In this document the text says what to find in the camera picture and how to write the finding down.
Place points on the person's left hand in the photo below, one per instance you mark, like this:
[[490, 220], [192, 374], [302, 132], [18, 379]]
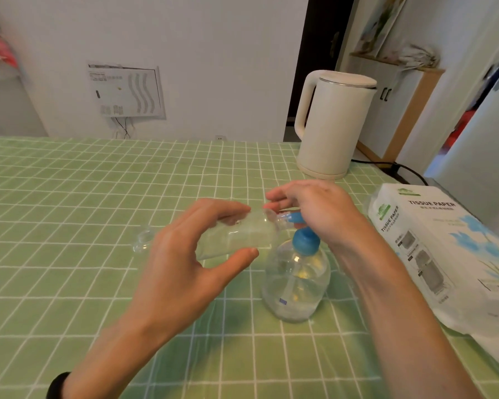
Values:
[[170, 278]]

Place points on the person's right hand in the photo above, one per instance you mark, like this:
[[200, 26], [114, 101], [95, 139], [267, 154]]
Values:
[[328, 211]]

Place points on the small clear plastic bottle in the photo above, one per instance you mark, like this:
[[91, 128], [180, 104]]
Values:
[[143, 241], [241, 236]]

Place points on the large clear bottle blue pump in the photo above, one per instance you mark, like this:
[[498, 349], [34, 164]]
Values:
[[295, 282]]

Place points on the person's left forearm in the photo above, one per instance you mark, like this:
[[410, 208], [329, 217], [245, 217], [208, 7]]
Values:
[[116, 361]]

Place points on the person's right forearm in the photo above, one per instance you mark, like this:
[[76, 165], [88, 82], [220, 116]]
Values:
[[407, 328]]

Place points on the cream electric kettle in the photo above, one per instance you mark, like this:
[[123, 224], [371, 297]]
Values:
[[337, 128]]

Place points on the green checked tablecloth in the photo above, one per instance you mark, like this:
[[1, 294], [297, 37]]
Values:
[[66, 265]]

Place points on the white tissue paper pack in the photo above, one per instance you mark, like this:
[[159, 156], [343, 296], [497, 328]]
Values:
[[432, 245]]

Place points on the white door wooden side cabinet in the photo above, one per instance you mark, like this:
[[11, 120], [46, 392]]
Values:
[[382, 116]]

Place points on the red object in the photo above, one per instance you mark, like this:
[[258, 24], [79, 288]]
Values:
[[459, 128]]

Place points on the black wrist band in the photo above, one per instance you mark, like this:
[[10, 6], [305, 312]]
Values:
[[58, 386]]

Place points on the crumpled grey paper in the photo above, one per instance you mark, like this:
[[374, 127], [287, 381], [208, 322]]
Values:
[[418, 56]]

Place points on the leaning framed picture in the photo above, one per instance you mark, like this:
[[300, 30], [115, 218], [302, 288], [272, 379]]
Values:
[[380, 24]]

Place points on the wooden top white cabinet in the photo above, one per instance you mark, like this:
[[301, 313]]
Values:
[[8, 112]]

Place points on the pink hanging item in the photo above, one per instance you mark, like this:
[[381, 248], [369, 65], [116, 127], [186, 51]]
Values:
[[2, 51]]

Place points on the white wall panel cover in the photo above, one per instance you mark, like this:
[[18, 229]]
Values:
[[124, 91]]

